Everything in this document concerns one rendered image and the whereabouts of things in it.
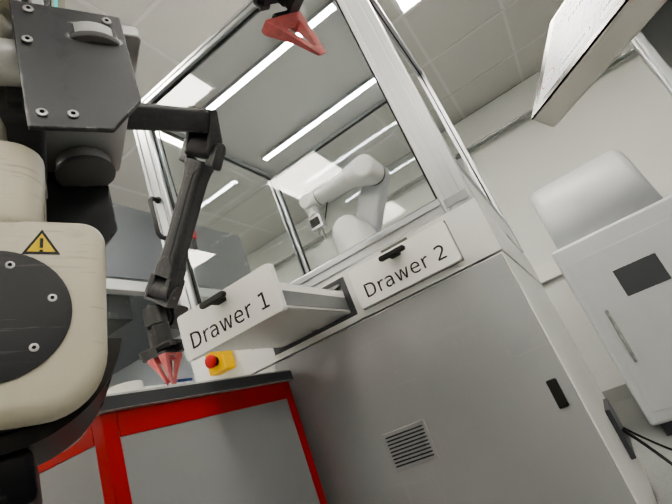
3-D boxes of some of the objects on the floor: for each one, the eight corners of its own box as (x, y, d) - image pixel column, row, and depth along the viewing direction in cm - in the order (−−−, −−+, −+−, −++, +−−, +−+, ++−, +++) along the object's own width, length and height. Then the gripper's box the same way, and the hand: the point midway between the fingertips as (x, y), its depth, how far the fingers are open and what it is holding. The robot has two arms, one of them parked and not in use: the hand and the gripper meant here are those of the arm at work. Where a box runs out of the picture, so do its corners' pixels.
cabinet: (727, 649, 79) (506, 246, 106) (276, 706, 117) (199, 399, 144) (658, 485, 161) (544, 281, 188) (407, 550, 200) (342, 373, 227)
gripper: (132, 333, 116) (146, 393, 111) (163, 317, 113) (179, 378, 108) (151, 334, 122) (165, 390, 117) (181, 318, 119) (197, 376, 115)
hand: (171, 381), depth 113 cm, fingers closed, pressing on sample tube
